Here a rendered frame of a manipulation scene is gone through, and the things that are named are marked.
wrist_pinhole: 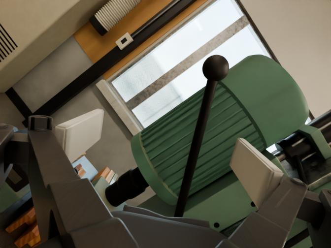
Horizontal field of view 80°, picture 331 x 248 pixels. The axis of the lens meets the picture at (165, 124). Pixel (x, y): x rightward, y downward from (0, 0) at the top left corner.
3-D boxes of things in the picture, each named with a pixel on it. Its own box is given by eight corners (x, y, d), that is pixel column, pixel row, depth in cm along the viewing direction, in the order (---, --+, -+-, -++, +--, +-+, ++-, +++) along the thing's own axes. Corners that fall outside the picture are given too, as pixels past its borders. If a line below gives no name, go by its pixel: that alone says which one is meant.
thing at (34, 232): (58, 196, 56) (71, 186, 55) (61, 200, 56) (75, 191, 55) (13, 243, 40) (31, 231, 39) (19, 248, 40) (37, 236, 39)
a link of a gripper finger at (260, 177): (273, 170, 12) (285, 172, 12) (237, 137, 19) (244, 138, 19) (258, 211, 13) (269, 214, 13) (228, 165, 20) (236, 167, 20)
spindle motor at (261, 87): (136, 129, 52) (239, 55, 47) (175, 179, 55) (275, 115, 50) (119, 154, 35) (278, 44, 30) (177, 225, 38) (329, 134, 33)
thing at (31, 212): (65, 173, 63) (80, 163, 62) (68, 176, 63) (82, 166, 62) (4, 229, 40) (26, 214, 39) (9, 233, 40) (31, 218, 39)
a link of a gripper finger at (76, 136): (62, 172, 13) (50, 170, 13) (100, 139, 20) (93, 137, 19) (66, 128, 12) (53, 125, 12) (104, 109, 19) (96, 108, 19)
